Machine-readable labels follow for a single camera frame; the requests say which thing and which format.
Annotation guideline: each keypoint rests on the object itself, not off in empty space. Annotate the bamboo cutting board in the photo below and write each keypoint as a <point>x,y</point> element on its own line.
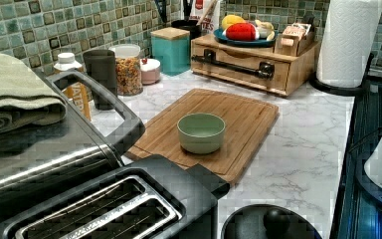
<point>248,122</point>

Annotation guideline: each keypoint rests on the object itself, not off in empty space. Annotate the green ceramic bowl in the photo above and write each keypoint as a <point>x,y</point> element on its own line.
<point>201,133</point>

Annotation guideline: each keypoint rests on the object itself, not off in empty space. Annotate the white capped orange bottle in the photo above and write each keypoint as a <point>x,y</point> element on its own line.
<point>76,92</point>

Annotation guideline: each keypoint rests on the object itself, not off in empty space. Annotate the tea bag box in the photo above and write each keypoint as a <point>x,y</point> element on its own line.
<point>294,33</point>

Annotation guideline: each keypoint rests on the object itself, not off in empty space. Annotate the black utensil holder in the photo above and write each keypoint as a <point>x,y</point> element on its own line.
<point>191,26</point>

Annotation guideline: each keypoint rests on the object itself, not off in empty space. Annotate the black paper towel holder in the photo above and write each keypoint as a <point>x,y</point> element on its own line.
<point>340,91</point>

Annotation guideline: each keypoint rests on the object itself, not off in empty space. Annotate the yellow toy lemon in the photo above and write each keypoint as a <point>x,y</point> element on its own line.
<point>230,20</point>

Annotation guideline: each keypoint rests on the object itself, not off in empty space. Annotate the stainless steel toaster oven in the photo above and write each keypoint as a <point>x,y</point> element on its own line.
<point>40,162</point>

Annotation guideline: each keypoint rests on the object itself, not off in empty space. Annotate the white lidded pink jar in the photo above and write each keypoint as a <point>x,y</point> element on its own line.
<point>150,71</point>

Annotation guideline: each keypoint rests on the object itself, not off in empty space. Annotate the teal canister with wooden lid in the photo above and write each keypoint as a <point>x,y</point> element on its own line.
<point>171,47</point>

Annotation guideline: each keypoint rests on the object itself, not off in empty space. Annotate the toy banana slices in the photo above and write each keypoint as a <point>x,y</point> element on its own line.
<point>266,30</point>

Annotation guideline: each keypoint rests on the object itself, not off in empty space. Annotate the black two-slot toaster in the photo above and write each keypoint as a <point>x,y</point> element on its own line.
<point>150,199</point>

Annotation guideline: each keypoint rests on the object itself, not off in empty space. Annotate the oats box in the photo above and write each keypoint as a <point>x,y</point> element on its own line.
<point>211,22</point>

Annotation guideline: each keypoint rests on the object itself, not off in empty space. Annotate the wooden spoon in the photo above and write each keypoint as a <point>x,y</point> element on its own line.
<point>209,9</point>

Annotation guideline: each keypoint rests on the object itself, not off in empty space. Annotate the clear jar with cereal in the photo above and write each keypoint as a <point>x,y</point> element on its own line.
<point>127,68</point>

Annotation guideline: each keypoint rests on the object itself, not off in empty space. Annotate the dark grey cup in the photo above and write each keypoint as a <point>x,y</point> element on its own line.
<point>100,65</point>

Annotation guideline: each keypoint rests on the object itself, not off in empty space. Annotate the paper towel roll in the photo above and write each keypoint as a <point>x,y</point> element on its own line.
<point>348,36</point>

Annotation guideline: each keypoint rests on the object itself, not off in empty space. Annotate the toy watermelon slice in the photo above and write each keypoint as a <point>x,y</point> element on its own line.
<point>242,32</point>

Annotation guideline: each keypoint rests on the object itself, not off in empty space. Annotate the black round lid with knob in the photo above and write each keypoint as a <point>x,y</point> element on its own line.
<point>265,221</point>

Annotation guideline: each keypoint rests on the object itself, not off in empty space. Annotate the teal plate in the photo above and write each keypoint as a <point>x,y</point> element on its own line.
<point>262,43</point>

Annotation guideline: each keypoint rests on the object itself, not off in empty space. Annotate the folded beige towel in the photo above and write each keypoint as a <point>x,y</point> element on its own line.
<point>25,98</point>

